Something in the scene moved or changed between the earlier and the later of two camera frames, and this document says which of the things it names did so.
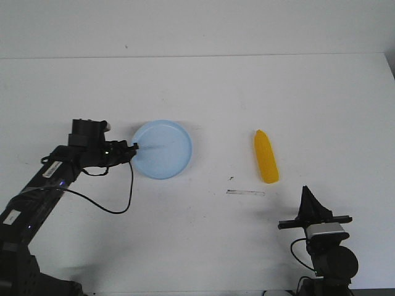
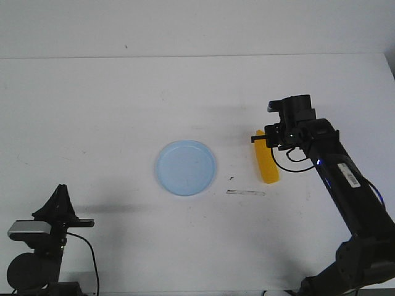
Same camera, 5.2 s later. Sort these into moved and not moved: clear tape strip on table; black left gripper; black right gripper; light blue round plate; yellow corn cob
Moved: black left gripper; black right gripper; light blue round plate
Not moved: clear tape strip on table; yellow corn cob
